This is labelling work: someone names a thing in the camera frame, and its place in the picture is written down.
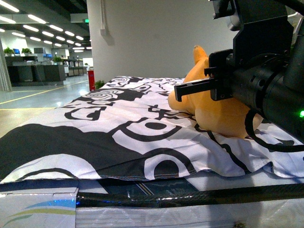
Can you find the orange plush toy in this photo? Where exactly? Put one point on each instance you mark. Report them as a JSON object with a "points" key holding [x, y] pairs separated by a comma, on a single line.
{"points": [[226, 117]]}

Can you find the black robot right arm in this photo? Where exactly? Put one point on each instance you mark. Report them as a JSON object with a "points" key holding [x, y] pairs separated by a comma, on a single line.
{"points": [[265, 68]]}

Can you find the black and white patterned blanket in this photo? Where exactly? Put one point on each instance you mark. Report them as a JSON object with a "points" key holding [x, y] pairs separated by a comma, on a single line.
{"points": [[126, 130]]}

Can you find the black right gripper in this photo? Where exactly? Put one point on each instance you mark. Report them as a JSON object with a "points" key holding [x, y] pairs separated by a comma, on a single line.
{"points": [[220, 83]]}

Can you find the dark office counter desk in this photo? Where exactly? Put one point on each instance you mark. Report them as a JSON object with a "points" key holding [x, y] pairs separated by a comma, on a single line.
{"points": [[27, 71]]}

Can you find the white mattress with black trim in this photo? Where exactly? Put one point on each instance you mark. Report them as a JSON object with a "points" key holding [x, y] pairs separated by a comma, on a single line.
{"points": [[205, 200]]}

